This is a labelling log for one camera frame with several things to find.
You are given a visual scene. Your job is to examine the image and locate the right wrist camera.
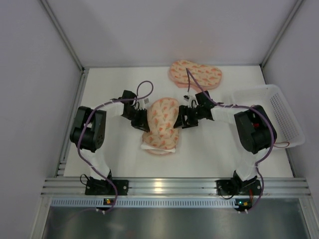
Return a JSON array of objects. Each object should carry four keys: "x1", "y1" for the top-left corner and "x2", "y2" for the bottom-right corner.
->
[{"x1": 183, "y1": 94, "x2": 197, "y2": 108}]

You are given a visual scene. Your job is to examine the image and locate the pink mesh laundry bag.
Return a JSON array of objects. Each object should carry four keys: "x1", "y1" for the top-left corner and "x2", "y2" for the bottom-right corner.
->
[{"x1": 142, "y1": 98, "x2": 179, "y2": 155}]

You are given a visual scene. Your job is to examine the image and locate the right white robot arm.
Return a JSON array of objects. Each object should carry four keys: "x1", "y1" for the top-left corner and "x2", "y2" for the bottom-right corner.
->
[{"x1": 173, "y1": 91, "x2": 277, "y2": 182}]

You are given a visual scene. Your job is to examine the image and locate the perforated cable duct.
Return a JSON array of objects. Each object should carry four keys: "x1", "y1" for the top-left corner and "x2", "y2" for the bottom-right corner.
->
[{"x1": 51, "y1": 197, "x2": 251, "y2": 208}]

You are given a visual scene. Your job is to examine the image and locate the white plastic basket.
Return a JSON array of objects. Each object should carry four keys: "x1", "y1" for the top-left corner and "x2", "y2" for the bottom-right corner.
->
[{"x1": 231, "y1": 84, "x2": 305, "y2": 148}]

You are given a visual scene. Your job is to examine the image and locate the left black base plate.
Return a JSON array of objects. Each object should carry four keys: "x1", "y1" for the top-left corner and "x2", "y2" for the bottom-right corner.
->
[{"x1": 85, "y1": 177, "x2": 129, "y2": 196}]

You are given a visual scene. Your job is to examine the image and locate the aluminium mounting rail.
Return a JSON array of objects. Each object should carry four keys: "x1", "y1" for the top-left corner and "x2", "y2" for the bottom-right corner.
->
[{"x1": 40, "y1": 177, "x2": 311, "y2": 198}]

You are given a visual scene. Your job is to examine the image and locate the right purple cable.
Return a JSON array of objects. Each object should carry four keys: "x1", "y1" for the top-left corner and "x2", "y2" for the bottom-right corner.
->
[{"x1": 186, "y1": 68, "x2": 278, "y2": 212}]

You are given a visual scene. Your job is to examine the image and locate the white bra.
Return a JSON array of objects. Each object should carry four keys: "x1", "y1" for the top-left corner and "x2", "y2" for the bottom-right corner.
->
[{"x1": 141, "y1": 142, "x2": 175, "y2": 154}]

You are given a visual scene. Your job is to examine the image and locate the stacked pink laundry bags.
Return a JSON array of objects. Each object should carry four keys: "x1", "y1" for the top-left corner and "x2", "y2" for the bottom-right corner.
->
[{"x1": 168, "y1": 60, "x2": 223, "y2": 90}]

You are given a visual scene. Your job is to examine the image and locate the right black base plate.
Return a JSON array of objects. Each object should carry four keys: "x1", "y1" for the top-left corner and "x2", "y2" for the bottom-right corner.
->
[{"x1": 216, "y1": 178, "x2": 262, "y2": 197}]

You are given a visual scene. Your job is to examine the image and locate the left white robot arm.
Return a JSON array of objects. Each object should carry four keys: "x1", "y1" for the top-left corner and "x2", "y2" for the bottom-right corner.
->
[{"x1": 70, "y1": 90, "x2": 150, "y2": 184}]

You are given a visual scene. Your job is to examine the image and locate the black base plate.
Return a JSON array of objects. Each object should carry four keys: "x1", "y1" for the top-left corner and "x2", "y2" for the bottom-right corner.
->
[
  {"x1": 85, "y1": 177, "x2": 129, "y2": 196},
  {"x1": 216, "y1": 178, "x2": 262, "y2": 197}
]

